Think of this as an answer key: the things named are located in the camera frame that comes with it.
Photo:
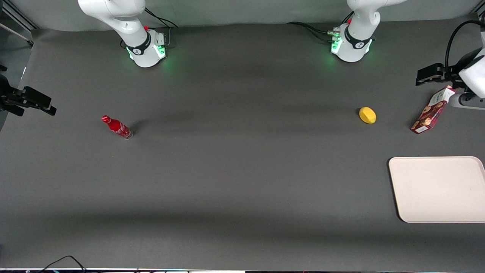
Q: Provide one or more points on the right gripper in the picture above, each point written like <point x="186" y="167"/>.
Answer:
<point x="5" y="94"/>

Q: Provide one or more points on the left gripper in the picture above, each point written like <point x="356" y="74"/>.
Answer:
<point x="451" y="75"/>

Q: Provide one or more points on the red cookie box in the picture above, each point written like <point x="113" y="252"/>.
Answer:
<point x="432" y="112"/>

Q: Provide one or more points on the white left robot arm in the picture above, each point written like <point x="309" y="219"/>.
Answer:
<point x="358" y="30"/>

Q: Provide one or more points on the beige plastic tray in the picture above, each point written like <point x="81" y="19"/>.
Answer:
<point x="439" y="189"/>

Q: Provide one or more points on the yellow lemon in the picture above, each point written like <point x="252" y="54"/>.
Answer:
<point x="367" y="115"/>

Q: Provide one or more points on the red cola bottle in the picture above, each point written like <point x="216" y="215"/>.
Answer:
<point x="117" y="127"/>

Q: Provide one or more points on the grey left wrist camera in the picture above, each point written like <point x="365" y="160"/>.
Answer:
<point x="470" y="101"/>

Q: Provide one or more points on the aluminium frame rail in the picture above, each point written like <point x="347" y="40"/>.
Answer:
<point x="17" y="19"/>

